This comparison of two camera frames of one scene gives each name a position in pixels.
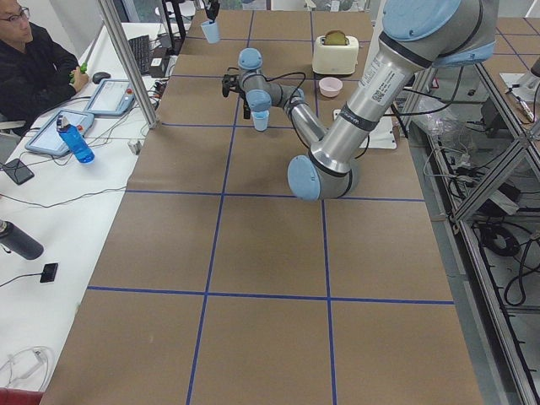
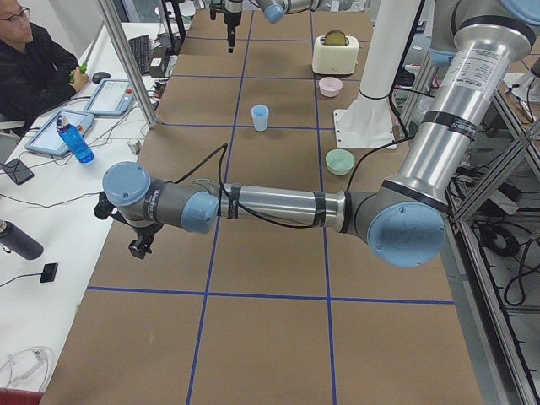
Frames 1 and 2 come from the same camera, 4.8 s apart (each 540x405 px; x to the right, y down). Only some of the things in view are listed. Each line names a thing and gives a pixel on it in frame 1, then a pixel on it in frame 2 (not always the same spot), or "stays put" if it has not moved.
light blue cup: (260, 120) stays put
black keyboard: (141, 47) stays put
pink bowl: (330, 86) stays put
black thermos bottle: (19, 241) stays put
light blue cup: (211, 31) -> (260, 114)
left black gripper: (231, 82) -> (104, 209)
